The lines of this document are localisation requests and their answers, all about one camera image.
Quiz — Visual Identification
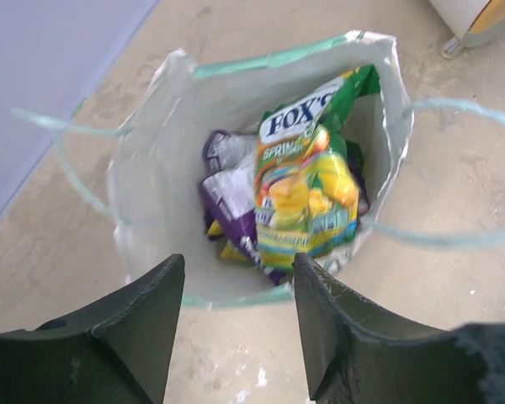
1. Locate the green Fox's bag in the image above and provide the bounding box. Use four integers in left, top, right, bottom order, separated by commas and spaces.
206, 220, 251, 263
254, 65, 380, 269

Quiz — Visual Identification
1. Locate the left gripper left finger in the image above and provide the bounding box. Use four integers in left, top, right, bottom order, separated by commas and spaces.
0, 254, 185, 403

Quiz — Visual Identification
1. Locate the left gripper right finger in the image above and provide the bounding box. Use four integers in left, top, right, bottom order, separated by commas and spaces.
293, 253, 505, 403

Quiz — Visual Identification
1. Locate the purple snack bag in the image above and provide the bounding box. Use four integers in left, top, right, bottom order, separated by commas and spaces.
199, 163, 287, 285
202, 130, 258, 176

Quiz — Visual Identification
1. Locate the green cake paper bag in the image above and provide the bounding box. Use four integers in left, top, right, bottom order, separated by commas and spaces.
13, 30, 505, 309

